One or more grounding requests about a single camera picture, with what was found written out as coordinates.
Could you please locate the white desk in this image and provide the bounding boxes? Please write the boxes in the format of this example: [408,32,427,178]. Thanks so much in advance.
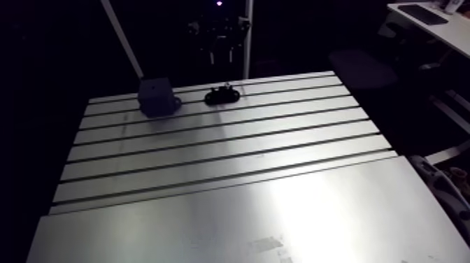
[387,1,470,59]

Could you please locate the dark blue-grey block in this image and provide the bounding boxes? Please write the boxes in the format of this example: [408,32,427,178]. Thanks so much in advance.
[137,77,183,118]

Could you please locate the black oval holder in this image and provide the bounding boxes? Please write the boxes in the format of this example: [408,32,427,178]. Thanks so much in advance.
[204,87,241,106]

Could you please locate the slanted white post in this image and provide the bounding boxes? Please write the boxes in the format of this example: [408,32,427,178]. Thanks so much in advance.
[100,0,144,80]

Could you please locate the black keyboard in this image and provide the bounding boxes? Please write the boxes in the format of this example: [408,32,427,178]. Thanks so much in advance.
[397,4,450,26]

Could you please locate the black office chair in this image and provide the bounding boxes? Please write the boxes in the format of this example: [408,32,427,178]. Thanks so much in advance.
[327,49,399,91]

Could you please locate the upright white post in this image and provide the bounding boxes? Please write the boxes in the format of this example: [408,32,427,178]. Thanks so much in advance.
[242,0,255,80]

